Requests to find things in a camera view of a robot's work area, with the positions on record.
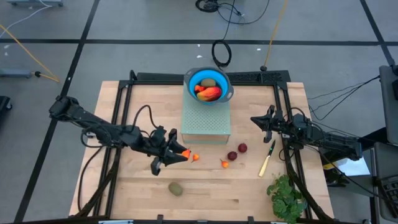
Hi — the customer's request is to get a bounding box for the green plant in white pot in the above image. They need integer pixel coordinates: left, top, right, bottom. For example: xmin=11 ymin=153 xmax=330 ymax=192
xmin=266 ymin=174 xmax=308 ymax=224

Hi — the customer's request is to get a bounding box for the knife with wooden handle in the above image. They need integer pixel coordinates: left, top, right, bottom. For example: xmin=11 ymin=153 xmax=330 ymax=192
xmin=258 ymin=139 xmax=277 ymax=178

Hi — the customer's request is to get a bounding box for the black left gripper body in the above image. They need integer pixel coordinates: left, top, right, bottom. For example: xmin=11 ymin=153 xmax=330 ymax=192
xmin=146 ymin=126 xmax=178 ymax=176

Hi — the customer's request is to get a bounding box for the black coiled floor cable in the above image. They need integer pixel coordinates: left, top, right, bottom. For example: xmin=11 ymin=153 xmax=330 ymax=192
xmin=195 ymin=0 xmax=271 ymax=68

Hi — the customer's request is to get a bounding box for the black keyboard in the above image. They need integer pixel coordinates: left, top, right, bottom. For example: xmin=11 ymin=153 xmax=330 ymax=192
xmin=377 ymin=174 xmax=398 ymax=213

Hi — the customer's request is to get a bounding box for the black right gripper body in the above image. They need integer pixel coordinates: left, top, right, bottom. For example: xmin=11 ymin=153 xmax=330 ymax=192
xmin=264 ymin=105 xmax=294 ymax=144

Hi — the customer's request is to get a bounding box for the blue grey collapsible colander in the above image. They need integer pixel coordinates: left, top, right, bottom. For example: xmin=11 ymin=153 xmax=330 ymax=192
xmin=183 ymin=67 xmax=234 ymax=106

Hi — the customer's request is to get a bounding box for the pale flat screen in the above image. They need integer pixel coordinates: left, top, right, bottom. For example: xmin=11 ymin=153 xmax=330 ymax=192
xmin=326 ymin=155 xmax=371 ymax=177

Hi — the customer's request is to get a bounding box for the grey desk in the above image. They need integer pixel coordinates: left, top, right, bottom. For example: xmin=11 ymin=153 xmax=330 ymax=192
xmin=378 ymin=64 xmax=398 ymax=146

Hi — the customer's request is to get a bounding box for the yellow hanging cable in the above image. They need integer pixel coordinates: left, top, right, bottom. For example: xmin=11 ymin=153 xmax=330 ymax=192
xmin=260 ymin=0 xmax=290 ymax=72
xmin=0 ymin=24 xmax=60 ymax=83

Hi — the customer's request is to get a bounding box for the red yellow mango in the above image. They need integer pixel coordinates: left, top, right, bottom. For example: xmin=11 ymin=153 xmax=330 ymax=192
xmin=196 ymin=86 xmax=223 ymax=103

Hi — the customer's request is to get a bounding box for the green perforated metal shelf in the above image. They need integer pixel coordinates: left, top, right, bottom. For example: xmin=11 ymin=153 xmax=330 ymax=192
xmin=180 ymin=83 xmax=232 ymax=145

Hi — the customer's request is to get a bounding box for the grey metal floor bar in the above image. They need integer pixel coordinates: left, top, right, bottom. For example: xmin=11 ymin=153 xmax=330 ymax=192
xmin=7 ymin=0 xmax=65 ymax=7
xmin=0 ymin=68 xmax=34 ymax=78

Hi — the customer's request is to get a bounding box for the black chair base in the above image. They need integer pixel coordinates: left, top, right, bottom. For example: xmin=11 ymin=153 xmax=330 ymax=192
xmin=0 ymin=95 xmax=13 ymax=111

